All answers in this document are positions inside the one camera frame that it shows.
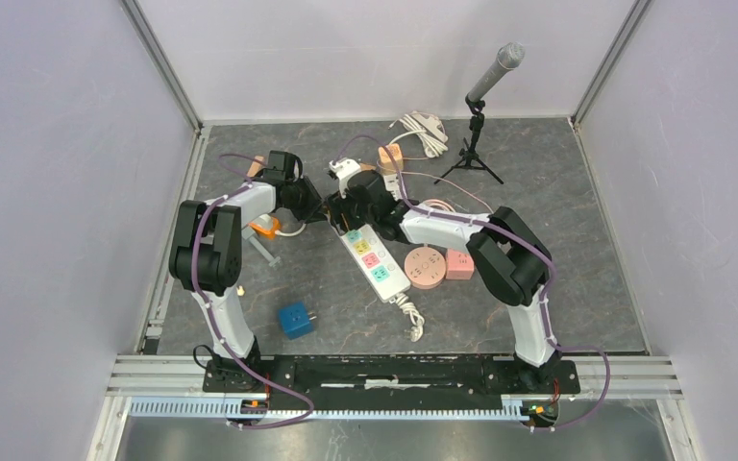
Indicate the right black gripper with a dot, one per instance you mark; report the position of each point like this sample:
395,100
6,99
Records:
336,206

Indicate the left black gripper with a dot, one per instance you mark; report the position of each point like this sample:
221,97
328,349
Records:
315,209

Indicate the white green small power strip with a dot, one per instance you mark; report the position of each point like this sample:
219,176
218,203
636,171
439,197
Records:
392,185

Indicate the orange wooden cube socket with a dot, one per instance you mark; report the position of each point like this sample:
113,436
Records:
390,159

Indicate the orange power strip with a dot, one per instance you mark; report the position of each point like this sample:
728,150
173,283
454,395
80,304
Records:
266,225

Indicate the white long power strip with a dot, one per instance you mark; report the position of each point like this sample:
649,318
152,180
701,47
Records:
376,263

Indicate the pink round socket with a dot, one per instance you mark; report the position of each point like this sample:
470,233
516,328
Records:
425,267

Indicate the pink plug adapter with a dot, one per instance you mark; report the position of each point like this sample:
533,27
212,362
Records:
460,266

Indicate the blue cube adapter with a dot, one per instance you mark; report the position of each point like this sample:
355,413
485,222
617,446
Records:
295,321

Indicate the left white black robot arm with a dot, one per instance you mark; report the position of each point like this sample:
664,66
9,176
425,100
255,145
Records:
206,255

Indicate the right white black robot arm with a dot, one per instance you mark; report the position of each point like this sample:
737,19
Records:
514,265

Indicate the wooden block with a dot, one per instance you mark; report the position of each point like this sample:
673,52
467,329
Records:
256,166

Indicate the black tripod microphone stand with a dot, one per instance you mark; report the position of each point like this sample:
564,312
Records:
469,157

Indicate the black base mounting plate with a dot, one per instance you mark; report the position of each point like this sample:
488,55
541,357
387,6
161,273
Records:
405,382

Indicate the grey handheld microphone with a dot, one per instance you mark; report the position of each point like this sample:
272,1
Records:
508,58

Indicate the orange square plug with cable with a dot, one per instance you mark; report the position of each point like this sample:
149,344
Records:
452,184

